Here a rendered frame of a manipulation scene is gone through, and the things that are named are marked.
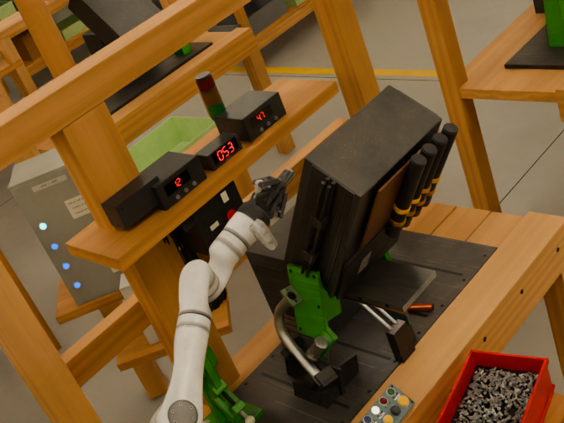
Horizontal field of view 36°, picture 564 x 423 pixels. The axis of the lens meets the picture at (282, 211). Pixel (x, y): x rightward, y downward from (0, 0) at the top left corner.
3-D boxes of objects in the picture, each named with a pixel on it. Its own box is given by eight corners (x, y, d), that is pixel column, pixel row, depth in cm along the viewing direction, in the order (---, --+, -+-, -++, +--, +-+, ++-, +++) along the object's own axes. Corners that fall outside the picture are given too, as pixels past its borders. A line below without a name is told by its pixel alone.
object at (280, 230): (381, 288, 273) (350, 201, 257) (323, 350, 257) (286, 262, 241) (338, 277, 286) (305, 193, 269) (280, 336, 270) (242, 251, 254)
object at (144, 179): (168, 196, 226) (158, 174, 223) (127, 230, 218) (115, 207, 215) (152, 194, 231) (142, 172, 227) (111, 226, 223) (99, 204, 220)
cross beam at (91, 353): (356, 140, 300) (348, 117, 296) (75, 393, 233) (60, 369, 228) (346, 138, 304) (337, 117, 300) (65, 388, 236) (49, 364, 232)
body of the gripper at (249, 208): (227, 208, 189) (253, 177, 192) (242, 232, 195) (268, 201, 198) (250, 218, 184) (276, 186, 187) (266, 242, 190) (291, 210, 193)
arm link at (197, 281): (210, 253, 181) (200, 312, 173) (223, 274, 188) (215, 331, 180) (179, 256, 183) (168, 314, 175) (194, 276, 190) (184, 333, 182)
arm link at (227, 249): (253, 259, 190) (241, 237, 183) (211, 313, 185) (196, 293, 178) (231, 247, 194) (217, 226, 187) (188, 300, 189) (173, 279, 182)
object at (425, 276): (438, 279, 234) (435, 270, 233) (404, 316, 226) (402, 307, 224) (331, 254, 262) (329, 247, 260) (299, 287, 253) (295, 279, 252)
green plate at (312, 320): (348, 329, 237) (337, 260, 230) (327, 342, 232) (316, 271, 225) (317, 320, 245) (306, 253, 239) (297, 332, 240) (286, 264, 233)
